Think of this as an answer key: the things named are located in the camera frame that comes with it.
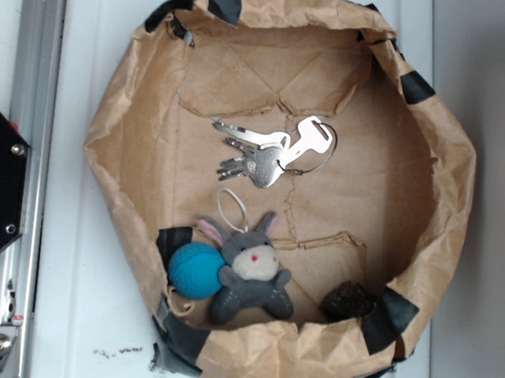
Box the silver keys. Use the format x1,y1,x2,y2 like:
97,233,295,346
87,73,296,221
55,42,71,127
213,115,338,189

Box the grey plush bunny toy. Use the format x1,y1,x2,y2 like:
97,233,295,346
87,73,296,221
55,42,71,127
197,211,295,325

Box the blue rubber ball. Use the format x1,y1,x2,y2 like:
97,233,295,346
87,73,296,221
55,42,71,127
168,242,225,300

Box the brown paper bag bin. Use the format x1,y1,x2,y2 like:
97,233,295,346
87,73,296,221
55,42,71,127
84,0,476,378

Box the dark brown rough block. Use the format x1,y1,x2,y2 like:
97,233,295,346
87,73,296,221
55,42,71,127
320,281,376,323

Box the aluminium frame rail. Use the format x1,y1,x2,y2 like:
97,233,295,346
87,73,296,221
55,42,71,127
0,0,66,378

